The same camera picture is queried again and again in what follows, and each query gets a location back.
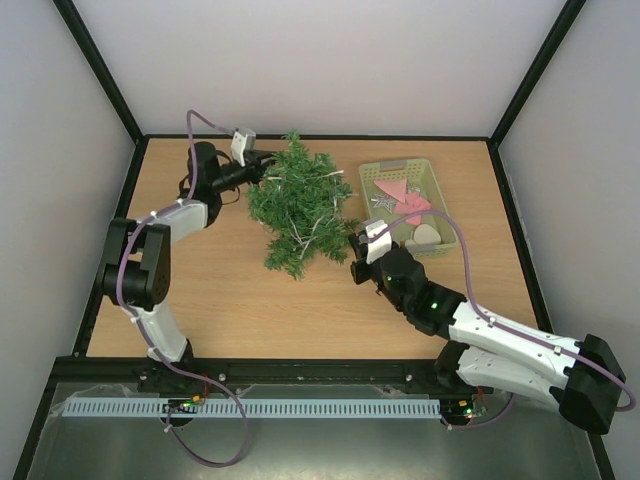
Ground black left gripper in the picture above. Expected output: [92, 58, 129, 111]
[214, 150, 283, 194]

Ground small green christmas tree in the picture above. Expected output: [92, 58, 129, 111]
[247, 130, 358, 280]

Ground clear led string lights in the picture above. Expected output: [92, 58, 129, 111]
[250, 167, 352, 261]

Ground light green plastic basket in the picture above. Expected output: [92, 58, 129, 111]
[358, 158, 458, 257]

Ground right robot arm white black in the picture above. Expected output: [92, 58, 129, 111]
[349, 234, 626, 435]

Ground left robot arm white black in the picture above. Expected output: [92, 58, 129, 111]
[96, 141, 275, 390]

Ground pink bow ornament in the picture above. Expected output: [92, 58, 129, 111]
[394, 192, 431, 215]

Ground silver star ornament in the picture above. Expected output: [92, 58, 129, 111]
[370, 194, 397, 214]

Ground pink paper triangle ornament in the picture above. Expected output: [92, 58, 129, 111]
[374, 178, 407, 203]

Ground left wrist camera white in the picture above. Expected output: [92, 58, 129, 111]
[230, 127, 256, 167]

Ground black corner frame post left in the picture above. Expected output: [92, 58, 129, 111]
[53, 0, 144, 144]

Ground black corner frame post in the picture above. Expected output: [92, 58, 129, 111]
[489, 0, 587, 146]
[53, 0, 144, 144]

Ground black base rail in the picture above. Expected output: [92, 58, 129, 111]
[48, 356, 479, 399]

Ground light blue slotted cable duct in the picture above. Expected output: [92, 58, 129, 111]
[61, 398, 441, 419]

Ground black corner frame post right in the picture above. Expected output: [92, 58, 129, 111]
[489, 0, 587, 146]

